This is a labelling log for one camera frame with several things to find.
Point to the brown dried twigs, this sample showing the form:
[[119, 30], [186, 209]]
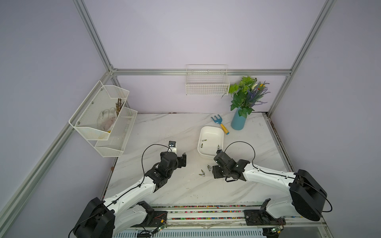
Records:
[[119, 106]]

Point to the lower white mesh shelf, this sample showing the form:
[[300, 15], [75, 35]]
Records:
[[116, 144]]

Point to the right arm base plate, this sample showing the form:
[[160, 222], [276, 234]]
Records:
[[261, 218]]

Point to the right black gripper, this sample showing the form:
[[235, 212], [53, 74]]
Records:
[[215, 170]]

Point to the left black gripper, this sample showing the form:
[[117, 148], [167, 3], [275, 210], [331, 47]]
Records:
[[183, 162]]

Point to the white mesh shelf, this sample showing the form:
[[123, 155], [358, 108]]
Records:
[[116, 144], [102, 97]]

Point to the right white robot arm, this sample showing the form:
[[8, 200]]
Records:
[[304, 195]]

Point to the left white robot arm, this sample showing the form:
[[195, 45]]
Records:
[[107, 218]]

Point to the white plastic storage box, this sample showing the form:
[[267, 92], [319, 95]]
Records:
[[215, 137]]

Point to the aluminium frame corner post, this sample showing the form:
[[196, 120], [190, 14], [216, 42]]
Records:
[[321, 18]]

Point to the clear plastic bag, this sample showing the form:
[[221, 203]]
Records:
[[107, 119]]

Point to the white wire wall basket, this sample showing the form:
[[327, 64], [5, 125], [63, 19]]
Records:
[[207, 79]]

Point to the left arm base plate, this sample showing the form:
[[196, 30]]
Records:
[[154, 219]]

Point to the teal yellow toy rake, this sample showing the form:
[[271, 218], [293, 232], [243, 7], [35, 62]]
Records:
[[218, 120]]

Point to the teal cylindrical vase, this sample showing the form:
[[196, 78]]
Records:
[[238, 121]]

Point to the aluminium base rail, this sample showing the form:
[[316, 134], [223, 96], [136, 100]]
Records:
[[213, 215]]

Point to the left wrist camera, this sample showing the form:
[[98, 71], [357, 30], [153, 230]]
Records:
[[172, 147]]

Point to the artificial green plant bouquet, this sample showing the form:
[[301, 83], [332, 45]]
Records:
[[246, 94]]

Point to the upper white mesh shelf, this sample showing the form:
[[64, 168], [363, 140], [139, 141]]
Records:
[[102, 97]]

